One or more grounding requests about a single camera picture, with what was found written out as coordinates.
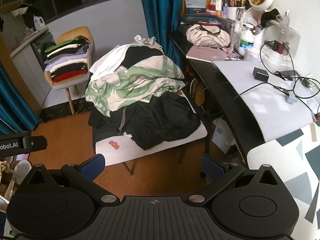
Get pink laptop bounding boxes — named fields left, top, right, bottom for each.
left=186, top=46, right=241, bottom=63

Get small white folding table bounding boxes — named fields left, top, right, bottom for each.
left=92, top=89, right=208, bottom=176

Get black cable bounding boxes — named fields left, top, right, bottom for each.
left=234, top=41, right=320, bottom=117

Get white detergent bottle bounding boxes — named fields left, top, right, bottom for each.
left=33, top=15, right=47, bottom=31

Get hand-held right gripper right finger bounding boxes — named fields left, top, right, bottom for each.
left=186, top=154, right=292, bottom=207

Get blue face mask box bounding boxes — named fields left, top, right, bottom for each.
left=185, top=0, right=209, bottom=14

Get white brush cup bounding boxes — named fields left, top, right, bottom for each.
left=226, top=6, right=246, bottom=21

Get black top garment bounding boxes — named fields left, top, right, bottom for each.
left=120, top=46, right=165, bottom=69

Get grey cabinet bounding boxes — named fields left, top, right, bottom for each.
left=9, top=27, right=57, bottom=107

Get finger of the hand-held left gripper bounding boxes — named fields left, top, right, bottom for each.
left=23, top=135, right=48, bottom=153

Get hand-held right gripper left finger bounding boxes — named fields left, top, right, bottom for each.
left=15, top=154, right=121, bottom=207

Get black power adapter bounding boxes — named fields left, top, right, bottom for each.
left=253, top=67, right=270, bottom=82

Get white garment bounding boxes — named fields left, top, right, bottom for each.
left=89, top=44, right=140, bottom=83

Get green white patterned cloth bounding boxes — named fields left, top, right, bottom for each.
left=85, top=54, right=186, bottom=118

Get small grey cloth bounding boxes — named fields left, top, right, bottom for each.
left=133, top=35, right=157, bottom=46

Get white pump bottle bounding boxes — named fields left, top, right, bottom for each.
left=237, top=25, right=256, bottom=57

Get geometric patterned bed sheet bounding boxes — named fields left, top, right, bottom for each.
left=246, top=121, right=320, bottom=240

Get stack of folded clothes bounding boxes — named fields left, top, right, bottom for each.
left=44, top=35, right=92, bottom=83

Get black pants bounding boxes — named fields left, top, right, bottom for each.
left=88, top=93, right=202, bottom=151

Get black desk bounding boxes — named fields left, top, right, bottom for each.
left=169, top=29, right=266, bottom=161

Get beige cloth bag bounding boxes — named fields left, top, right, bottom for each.
left=186, top=24, right=231, bottom=48

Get cardboard box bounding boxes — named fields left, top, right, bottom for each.
left=212, top=117, right=236, bottom=155

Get clear plastic cosmetic case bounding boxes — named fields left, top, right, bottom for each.
left=260, top=19, right=301, bottom=68

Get wooden chair tan seat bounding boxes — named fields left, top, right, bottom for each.
left=44, top=26, right=97, bottom=115

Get teal curtain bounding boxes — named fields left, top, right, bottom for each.
left=0, top=60, right=45, bottom=136
left=135, top=0, right=185, bottom=68

